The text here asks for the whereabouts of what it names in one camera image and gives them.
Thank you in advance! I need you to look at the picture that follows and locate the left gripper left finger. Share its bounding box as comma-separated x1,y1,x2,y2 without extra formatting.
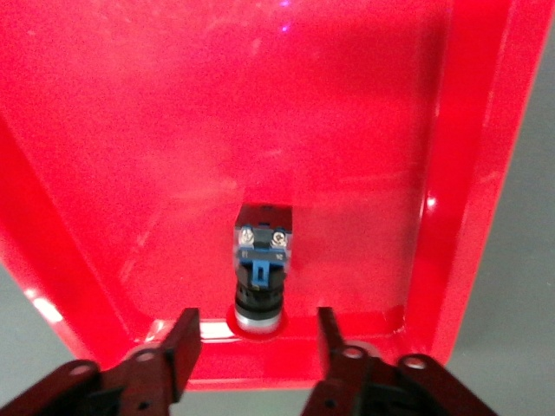
0,307,203,416

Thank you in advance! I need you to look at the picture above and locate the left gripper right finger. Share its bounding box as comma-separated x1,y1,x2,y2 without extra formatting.
303,306,495,416

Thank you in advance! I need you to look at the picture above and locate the red push button switch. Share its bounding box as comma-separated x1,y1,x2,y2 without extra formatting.
227,203,296,343

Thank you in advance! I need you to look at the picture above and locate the red plastic tray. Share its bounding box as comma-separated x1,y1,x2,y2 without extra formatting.
0,0,555,393

